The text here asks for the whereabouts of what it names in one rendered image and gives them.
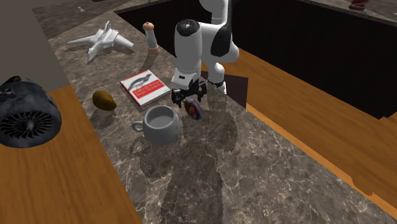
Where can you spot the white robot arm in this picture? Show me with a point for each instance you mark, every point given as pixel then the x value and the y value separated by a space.
pixel 187 52

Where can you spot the dark jet engine model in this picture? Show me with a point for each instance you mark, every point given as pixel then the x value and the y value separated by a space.
pixel 28 114

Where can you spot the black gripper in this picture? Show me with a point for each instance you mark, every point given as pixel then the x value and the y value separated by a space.
pixel 190 89

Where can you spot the white toy jet plane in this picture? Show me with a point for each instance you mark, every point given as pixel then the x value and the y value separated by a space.
pixel 104 40

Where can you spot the white and tan pepper grinder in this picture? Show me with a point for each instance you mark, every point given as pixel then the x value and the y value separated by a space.
pixel 152 38

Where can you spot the red and white book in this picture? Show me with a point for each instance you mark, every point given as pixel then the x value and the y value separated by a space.
pixel 145 88

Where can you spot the dark robot stand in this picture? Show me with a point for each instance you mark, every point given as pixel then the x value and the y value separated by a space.
pixel 237 90

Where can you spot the grey round mug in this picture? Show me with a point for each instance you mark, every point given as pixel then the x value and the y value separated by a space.
pixel 161 128

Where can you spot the red thing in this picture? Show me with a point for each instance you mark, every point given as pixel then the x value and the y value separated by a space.
pixel 358 4

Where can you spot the red and blue round disc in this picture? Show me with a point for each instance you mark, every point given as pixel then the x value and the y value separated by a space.
pixel 193 110

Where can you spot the brown egg-shaped thing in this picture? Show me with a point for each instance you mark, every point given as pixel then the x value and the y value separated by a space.
pixel 104 100

